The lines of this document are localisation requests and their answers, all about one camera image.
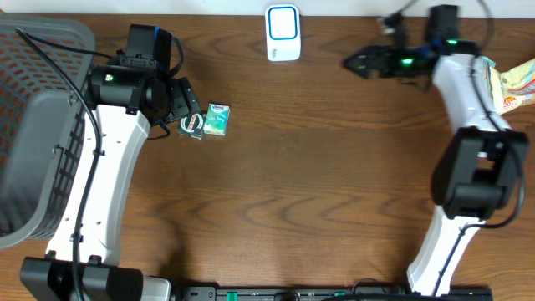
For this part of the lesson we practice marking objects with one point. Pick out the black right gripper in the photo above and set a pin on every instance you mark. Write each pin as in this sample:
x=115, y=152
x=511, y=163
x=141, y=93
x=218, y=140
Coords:
x=370, y=58

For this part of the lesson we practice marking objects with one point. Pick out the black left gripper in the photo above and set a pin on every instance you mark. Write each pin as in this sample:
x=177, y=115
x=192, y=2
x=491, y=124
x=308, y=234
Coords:
x=178, y=100

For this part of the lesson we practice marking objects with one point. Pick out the green white round tin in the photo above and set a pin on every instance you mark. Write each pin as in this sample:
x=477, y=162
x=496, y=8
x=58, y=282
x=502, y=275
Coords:
x=192, y=125

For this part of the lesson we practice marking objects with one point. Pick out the teal Kleenex tissue pack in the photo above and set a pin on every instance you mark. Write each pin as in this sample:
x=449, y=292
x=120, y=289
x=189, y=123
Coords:
x=216, y=119

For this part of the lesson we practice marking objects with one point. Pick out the white blue snack bag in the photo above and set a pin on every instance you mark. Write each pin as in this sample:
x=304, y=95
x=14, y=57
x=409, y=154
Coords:
x=512, y=89

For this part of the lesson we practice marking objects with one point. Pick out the teal snack packet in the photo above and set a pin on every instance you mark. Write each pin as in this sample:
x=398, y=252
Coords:
x=488, y=62

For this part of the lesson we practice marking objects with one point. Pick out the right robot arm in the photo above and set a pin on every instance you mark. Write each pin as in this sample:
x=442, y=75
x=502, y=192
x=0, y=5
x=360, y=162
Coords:
x=479, y=182

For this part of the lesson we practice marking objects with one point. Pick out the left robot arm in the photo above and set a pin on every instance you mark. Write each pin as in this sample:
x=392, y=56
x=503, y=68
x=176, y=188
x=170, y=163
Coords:
x=137, y=89

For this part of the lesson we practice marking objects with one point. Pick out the white barcode scanner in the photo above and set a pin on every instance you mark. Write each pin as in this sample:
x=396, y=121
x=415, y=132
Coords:
x=283, y=33

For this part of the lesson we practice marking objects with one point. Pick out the grey plastic shopping basket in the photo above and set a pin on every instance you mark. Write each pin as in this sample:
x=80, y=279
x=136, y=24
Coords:
x=42, y=123

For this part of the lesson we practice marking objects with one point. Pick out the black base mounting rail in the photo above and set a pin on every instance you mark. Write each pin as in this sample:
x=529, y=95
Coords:
x=362, y=292

